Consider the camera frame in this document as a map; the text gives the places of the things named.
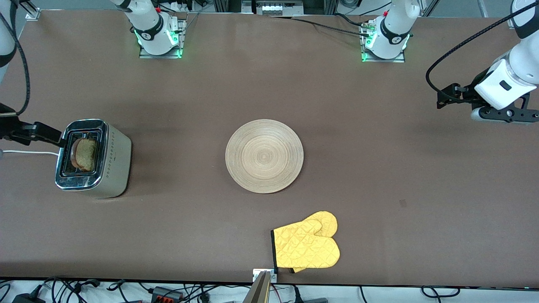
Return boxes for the small metal edge bracket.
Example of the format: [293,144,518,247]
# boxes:
[253,268,278,283]

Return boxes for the beige camera post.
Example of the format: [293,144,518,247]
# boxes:
[243,271,271,303]

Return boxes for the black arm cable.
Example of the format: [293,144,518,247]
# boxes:
[426,2,539,104]
[0,0,31,116]

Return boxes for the thin black table cable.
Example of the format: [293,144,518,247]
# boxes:
[291,18,369,36]

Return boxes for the black connector with orange tabs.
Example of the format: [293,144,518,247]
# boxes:
[151,286,184,302]

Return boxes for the black power adapter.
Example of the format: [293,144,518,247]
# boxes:
[12,292,46,303]

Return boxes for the round wooden plate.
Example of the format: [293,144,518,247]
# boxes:
[225,119,304,194]

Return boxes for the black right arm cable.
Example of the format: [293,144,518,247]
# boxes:
[0,0,31,116]

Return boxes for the white power strip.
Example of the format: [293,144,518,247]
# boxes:
[255,0,304,16]

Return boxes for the thick black table cable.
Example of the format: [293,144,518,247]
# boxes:
[334,13,365,27]

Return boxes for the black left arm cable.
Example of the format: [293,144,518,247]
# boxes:
[426,2,539,104]

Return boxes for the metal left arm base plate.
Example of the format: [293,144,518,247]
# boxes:
[361,21,407,64]

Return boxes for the silver two-slot toaster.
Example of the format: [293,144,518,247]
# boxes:
[55,119,132,199]

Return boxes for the black looped floor cable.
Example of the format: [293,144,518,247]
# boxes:
[421,286,460,299]

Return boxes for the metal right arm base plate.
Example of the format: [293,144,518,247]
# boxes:
[139,17,187,59]

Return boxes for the yellow quilted oven mitt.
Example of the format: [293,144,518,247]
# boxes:
[271,219,341,270]
[291,211,338,274]

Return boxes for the white toaster power cord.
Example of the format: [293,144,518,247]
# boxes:
[0,149,59,156]

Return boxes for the brown bread slice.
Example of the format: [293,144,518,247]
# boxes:
[70,138,99,172]

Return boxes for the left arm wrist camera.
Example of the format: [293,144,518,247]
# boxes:
[471,93,539,125]

